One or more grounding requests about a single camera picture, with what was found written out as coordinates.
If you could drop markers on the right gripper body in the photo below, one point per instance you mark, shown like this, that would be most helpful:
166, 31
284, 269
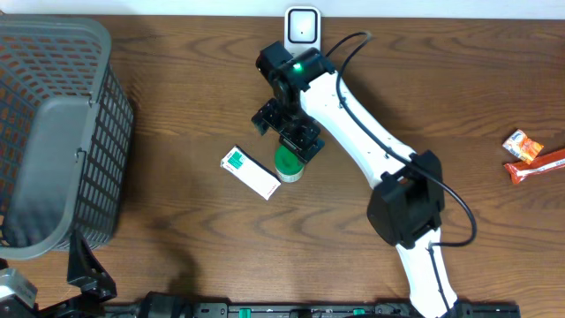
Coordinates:
291, 124

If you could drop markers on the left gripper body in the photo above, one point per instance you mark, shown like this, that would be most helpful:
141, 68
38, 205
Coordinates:
85, 307

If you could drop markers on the green lid jar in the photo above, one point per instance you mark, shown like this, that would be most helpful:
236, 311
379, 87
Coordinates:
288, 166

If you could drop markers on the white medicine box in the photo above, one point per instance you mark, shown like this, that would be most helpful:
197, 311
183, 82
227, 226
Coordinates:
252, 174

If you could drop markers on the red chocolate bar wrapper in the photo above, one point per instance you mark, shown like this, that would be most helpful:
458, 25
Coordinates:
542, 164

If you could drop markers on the orange tissue packet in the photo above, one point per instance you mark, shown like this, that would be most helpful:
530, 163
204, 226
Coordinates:
522, 147

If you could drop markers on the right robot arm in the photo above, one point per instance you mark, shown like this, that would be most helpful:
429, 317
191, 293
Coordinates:
407, 199

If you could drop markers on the white barcode scanner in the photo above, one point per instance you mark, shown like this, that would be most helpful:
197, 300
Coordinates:
302, 27

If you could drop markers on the grey plastic mesh basket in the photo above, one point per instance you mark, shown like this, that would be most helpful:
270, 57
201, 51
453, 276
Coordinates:
66, 132

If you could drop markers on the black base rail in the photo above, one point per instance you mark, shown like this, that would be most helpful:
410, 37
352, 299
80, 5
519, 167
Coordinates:
157, 304

